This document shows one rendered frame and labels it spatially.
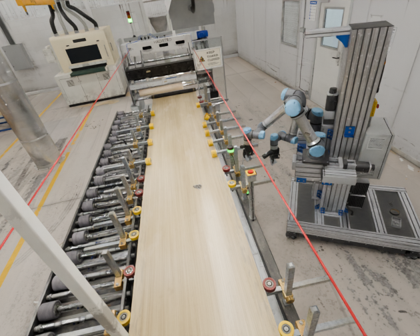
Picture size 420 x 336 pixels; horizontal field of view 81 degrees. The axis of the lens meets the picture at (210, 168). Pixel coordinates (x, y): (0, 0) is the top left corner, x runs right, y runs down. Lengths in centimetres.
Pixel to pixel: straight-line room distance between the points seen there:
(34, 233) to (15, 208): 11
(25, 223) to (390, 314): 267
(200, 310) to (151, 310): 29
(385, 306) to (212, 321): 171
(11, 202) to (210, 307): 116
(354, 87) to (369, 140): 48
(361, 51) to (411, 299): 212
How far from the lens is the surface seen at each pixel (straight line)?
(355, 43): 225
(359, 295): 283
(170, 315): 166
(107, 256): 182
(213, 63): 463
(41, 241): 102
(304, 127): 210
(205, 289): 168
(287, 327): 159
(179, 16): 76
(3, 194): 91
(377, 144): 254
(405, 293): 299
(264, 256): 202
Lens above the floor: 237
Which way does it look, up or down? 36 degrees down
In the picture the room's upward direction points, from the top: 9 degrees counter-clockwise
